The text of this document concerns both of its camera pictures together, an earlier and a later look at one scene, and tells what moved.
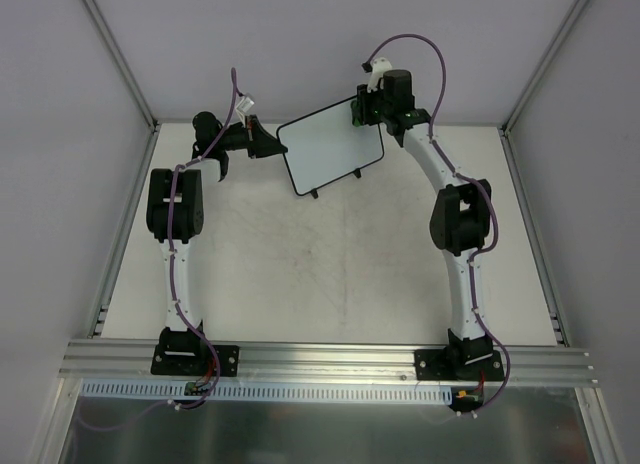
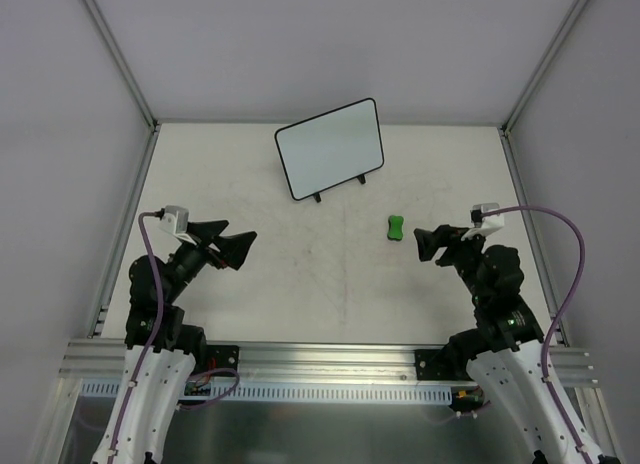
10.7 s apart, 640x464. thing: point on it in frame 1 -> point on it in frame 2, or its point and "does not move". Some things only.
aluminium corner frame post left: [118, 56] does not move
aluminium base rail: [105, 362] does not move
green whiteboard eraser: [357, 120] -> [395, 230]
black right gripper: [361, 104] -> [451, 245]
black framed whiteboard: [325, 146] does not move
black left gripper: [252, 137] -> [206, 246]
